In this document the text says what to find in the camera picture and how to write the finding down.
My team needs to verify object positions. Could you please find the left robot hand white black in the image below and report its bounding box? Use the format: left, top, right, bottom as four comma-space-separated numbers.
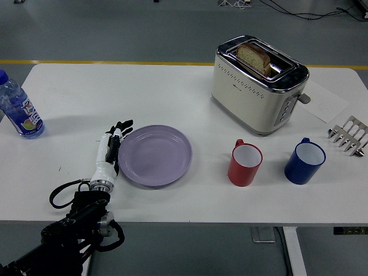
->
90, 119, 135, 182

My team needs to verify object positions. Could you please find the purple round plate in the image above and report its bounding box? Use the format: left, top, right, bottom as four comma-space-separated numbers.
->
118, 124, 193, 187

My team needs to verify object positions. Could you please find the grey floor socket plate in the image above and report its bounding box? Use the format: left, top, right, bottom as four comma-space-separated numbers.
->
250, 227, 277, 244

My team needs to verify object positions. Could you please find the white table leg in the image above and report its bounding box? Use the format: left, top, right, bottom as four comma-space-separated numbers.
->
81, 250, 94, 276
281, 226, 308, 276

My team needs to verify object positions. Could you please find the blue-capped water bottle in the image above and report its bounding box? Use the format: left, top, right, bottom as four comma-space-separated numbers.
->
0, 69, 46, 140

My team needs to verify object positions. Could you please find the red mug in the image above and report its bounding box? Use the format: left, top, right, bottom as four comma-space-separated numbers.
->
227, 139, 263, 187

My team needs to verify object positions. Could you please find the cream and chrome toaster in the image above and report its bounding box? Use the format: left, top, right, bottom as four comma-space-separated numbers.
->
210, 34, 311, 137

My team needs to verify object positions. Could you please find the brown bread slice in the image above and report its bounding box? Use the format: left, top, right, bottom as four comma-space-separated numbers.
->
236, 42, 271, 76

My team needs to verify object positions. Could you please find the blue mug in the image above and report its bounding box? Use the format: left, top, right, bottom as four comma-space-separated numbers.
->
284, 137, 327, 185

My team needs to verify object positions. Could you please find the white paper sheet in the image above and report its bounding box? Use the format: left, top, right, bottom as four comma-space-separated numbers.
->
297, 80, 350, 124

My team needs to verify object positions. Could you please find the silver metal toast rack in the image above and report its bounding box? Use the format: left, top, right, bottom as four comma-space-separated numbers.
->
327, 116, 368, 158

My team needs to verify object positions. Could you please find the black table control panel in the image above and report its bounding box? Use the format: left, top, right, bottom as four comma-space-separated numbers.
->
333, 227, 368, 236

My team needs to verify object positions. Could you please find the grey cable under table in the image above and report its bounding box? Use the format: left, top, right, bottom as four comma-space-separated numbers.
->
273, 227, 297, 276

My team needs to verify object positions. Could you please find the black floor cable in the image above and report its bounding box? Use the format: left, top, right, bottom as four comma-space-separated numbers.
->
260, 0, 368, 22

